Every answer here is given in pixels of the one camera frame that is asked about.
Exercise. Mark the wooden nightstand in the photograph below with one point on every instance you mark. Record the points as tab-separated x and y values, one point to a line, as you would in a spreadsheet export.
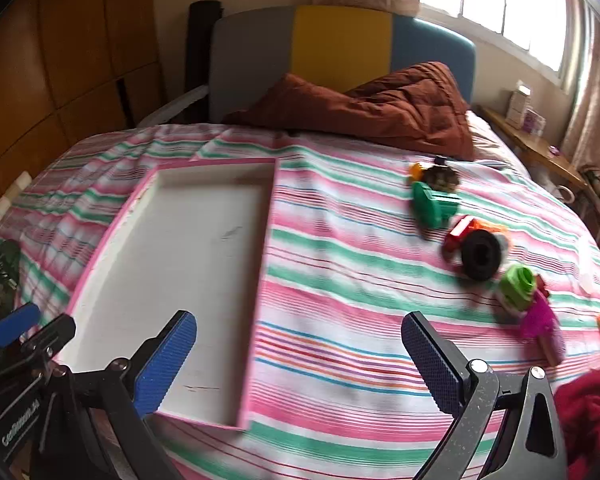
535	145

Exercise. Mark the wooden wardrobe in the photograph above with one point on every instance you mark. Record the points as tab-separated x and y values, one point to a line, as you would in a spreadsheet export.
70	60

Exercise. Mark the black rolled mat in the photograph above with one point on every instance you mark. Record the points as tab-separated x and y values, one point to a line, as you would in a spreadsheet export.
202	50

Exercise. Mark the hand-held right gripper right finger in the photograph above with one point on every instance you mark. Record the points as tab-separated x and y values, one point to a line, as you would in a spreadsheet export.
430	360

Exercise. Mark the magenta perforated toy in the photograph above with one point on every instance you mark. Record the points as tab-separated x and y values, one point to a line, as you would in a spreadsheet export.
540	317

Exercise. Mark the white bed rail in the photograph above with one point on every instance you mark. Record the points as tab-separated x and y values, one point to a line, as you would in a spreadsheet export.
180	102

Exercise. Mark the red cloth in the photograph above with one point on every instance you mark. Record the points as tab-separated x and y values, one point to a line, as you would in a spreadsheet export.
590	410

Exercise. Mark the brown flower-shaped toy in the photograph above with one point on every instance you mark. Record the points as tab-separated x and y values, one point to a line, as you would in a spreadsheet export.
442	177

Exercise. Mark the teal plastic toy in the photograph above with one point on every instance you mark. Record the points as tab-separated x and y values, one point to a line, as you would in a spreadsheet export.
430	205

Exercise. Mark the purple box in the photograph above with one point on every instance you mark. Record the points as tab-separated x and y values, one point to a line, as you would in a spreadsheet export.
535	122

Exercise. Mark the green round toy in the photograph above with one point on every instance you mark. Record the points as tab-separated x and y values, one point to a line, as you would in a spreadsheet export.
517	285

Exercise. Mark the pink-edged white tray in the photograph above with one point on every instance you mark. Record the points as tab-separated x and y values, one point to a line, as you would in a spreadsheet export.
180	260

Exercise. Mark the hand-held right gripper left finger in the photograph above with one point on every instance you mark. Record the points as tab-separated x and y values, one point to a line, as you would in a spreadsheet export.
165	365

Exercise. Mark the window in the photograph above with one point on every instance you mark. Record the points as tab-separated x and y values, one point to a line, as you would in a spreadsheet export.
505	0

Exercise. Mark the white box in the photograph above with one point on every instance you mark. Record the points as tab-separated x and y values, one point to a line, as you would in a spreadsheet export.
519	105

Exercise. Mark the grey yellow blue headboard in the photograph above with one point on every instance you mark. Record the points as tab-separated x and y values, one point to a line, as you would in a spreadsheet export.
340	45

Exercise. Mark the green glass bottle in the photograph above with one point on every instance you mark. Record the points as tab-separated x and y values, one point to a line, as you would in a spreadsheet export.
7	260

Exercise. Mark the red puzzle piece toy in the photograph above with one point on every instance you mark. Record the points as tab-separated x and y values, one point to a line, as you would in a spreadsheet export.
455	237

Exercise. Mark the yellow toy block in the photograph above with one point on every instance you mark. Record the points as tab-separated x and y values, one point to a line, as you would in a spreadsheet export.
417	171

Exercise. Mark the white pillow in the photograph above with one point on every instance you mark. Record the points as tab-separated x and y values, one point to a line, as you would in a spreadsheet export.
485	140

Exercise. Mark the black cap clear container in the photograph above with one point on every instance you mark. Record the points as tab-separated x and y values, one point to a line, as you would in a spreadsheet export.
482	255

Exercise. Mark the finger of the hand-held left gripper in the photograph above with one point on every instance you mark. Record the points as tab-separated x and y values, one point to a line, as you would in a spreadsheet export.
52	335
12	325

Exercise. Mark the brown quilt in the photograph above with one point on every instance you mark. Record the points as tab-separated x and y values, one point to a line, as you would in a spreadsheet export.
380	110

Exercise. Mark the white plastic tube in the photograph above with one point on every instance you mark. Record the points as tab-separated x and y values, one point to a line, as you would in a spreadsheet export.
17	185

